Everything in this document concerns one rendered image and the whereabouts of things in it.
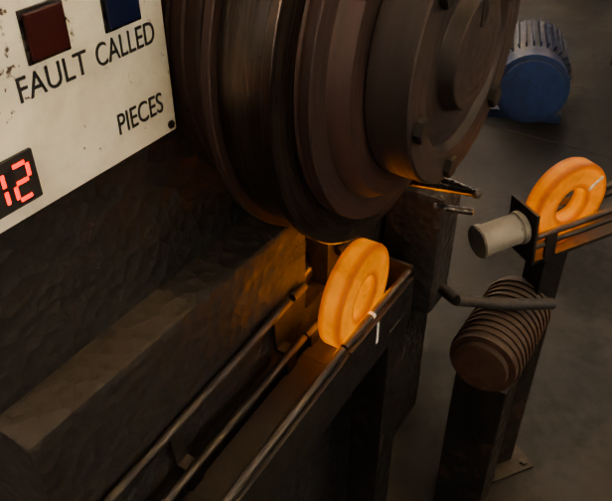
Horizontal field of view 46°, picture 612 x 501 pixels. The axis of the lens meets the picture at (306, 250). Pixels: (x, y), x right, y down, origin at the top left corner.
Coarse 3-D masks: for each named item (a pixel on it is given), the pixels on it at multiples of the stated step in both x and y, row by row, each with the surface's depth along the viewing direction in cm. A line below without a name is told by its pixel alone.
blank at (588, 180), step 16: (576, 160) 121; (544, 176) 121; (560, 176) 119; (576, 176) 121; (592, 176) 123; (544, 192) 120; (560, 192) 121; (576, 192) 127; (592, 192) 125; (544, 208) 121; (576, 208) 127; (592, 208) 128; (544, 224) 124; (560, 224) 126
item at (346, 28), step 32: (320, 0) 59; (352, 0) 61; (320, 32) 60; (352, 32) 61; (320, 64) 62; (352, 64) 62; (320, 96) 64; (352, 96) 64; (320, 128) 66; (352, 128) 67; (320, 160) 68; (352, 160) 69; (320, 192) 71; (352, 192) 76; (384, 192) 79
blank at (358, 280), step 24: (360, 240) 99; (336, 264) 95; (360, 264) 95; (384, 264) 103; (336, 288) 94; (360, 288) 97; (384, 288) 107; (336, 312) 94; (360, 312) 103; (336, 336) 96
